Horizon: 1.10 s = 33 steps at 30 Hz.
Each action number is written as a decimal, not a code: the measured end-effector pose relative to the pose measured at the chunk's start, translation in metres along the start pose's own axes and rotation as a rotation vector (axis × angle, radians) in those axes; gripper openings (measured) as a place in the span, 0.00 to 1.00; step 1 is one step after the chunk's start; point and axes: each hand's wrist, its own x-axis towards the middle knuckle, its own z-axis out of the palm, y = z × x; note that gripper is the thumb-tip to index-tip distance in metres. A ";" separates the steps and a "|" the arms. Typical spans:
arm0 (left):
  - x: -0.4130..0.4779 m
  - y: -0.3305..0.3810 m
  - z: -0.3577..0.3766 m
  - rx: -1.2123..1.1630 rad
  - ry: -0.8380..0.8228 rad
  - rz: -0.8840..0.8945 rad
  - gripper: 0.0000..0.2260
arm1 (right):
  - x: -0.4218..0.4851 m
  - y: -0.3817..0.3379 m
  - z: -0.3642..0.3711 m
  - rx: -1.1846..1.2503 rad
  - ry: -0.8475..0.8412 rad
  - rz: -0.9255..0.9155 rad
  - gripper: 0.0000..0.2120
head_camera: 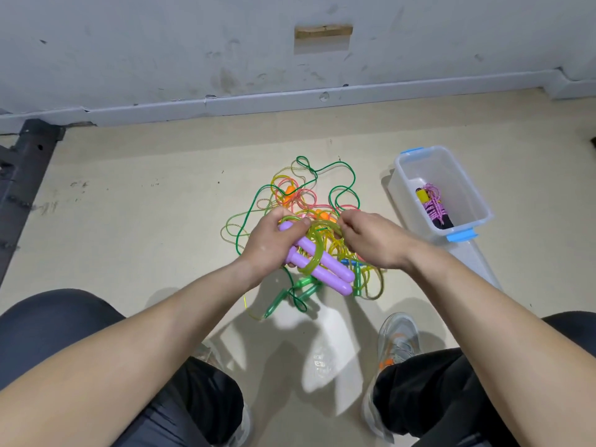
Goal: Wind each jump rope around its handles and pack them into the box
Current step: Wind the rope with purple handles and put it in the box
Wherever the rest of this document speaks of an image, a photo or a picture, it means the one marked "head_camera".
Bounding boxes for person's left forearm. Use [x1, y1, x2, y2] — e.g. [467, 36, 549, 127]
[0, 256, 271, 447]

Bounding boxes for black metal rack frame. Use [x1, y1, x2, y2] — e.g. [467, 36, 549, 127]
[0, 119, 66, 287]

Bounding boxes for grey left shoe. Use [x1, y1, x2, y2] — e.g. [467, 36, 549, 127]
[191, 341, 255, 447]

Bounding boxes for clear plastic box lid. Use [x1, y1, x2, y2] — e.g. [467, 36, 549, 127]
[442, 235, 504, 292]

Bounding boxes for person's right hand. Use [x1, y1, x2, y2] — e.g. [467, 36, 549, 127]
[335, 209, 439, 273]

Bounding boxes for pile of colourful jump ropes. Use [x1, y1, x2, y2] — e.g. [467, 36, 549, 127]
[220, 155, 385, 320]

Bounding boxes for clear storage box blue latches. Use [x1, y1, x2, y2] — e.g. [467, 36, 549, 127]
[387, 146, 494, 244]

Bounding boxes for grey right shoe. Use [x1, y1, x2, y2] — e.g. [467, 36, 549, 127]
[361, 312, 422, 441]

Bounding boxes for purple-handled green skipping rope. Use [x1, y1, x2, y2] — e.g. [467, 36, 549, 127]
[279, 211, 385, 302]

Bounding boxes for person's left hand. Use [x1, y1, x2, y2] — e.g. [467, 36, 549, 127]
[237, 206, 315, 278]

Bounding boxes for pink rope with black-yellow handles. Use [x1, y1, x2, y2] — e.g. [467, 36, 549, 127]
[415, 183, 454, 231]

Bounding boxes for person's right forearm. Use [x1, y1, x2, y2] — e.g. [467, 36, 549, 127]
[410, 242, 596, 447]

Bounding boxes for small wooden wall block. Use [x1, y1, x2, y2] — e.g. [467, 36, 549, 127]
[294, 25, 355, 42]

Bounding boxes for grey shoe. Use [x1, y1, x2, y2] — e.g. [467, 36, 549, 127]
[361, 312, 422, 441]
[191, 341, 255, 447]

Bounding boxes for black shorts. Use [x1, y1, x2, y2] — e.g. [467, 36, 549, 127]
[0, 288, 596, 447]

